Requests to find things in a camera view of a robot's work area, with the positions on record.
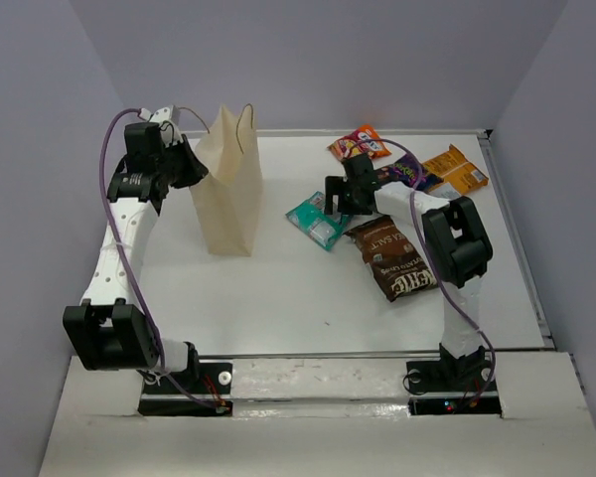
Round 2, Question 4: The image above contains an orange snack bar packet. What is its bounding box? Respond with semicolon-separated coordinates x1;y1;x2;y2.
423;145;489;200

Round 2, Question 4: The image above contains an orange red candy packet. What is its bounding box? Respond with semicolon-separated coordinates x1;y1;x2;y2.
327;124;390;162

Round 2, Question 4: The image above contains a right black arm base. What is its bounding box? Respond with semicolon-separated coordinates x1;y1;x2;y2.
402;360;502;416

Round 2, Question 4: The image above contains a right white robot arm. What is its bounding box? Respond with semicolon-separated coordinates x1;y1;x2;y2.
324;154;496;397

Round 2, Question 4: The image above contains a purple snack bag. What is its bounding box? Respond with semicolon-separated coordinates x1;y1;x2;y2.
374;153;443;193

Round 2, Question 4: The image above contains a brown Kettle chips bag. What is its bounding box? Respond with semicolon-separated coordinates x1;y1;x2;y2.
345;216;437;302

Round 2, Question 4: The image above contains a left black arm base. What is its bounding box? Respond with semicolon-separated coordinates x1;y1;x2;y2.
138;360;233;417

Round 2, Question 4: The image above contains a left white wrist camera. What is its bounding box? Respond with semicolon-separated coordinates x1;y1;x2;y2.
139;104;182;147

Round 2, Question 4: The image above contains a teal snack packet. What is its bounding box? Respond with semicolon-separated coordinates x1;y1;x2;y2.
285;191;353;251

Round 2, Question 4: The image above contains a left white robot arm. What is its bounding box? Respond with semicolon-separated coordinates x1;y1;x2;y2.
63;119;208;393

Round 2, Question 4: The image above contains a beige paper bag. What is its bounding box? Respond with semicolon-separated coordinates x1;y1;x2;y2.
190;103;263;256

